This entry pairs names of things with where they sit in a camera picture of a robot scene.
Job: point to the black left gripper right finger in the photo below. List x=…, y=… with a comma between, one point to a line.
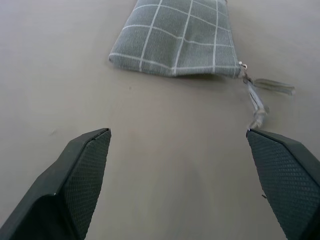
x=287, y=175

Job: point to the grey checked fabric pouch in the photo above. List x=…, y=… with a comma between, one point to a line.
x=180, y=40

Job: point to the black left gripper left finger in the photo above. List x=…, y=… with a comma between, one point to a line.
x=75, y=180

